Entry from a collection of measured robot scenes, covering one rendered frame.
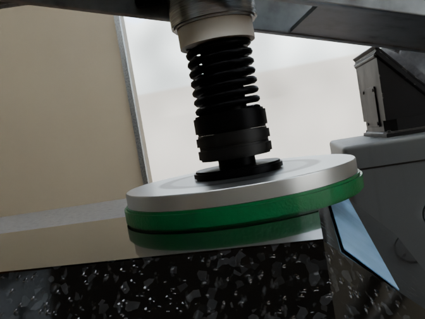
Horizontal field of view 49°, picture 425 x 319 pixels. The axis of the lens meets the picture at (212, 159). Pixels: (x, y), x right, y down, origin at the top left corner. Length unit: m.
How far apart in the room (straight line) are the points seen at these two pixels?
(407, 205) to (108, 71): 4.70
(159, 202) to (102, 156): 5.26
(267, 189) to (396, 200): 0.89
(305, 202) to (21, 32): 5.87
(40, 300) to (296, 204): 0.18
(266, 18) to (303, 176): 0.21
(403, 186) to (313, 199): 0.87
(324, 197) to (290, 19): 0.22
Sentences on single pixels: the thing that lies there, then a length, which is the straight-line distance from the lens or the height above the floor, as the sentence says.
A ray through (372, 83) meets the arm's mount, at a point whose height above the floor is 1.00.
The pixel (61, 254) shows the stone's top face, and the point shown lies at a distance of 0.36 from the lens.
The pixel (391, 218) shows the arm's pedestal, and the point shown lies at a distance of 1.21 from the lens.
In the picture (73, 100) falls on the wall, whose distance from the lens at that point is 5.75.
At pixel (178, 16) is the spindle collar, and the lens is 0.43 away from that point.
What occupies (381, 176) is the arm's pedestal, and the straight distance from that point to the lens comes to 1.19.
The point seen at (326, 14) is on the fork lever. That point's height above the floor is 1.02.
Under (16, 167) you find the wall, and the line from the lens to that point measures 6.13.
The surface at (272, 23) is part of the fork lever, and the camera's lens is 0.51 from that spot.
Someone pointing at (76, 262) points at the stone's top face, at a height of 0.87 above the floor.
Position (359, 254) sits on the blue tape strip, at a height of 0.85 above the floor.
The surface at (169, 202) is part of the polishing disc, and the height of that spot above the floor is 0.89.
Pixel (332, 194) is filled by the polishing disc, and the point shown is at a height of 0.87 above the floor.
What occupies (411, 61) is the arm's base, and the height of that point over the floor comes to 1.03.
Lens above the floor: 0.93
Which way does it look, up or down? 3 degrees down
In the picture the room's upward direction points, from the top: 10 degrees counter-clockwise
